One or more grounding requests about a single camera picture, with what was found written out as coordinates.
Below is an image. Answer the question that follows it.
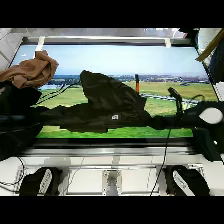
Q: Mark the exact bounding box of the black garment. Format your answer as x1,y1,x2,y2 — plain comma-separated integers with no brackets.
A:
35,69,154,134

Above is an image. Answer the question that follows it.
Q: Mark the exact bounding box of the brown clothes hanger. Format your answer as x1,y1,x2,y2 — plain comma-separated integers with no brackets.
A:
195,29,224,63

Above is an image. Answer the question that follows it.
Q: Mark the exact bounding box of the brown garment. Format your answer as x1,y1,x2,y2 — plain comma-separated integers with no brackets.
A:
0,49,60,90

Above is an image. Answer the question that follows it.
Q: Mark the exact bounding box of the black cable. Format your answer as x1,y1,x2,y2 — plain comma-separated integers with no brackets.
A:
34,79,82,107
149,128,173,197

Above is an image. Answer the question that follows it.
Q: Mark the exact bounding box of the silver frame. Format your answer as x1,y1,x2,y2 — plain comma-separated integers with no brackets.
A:
0,145,224,197

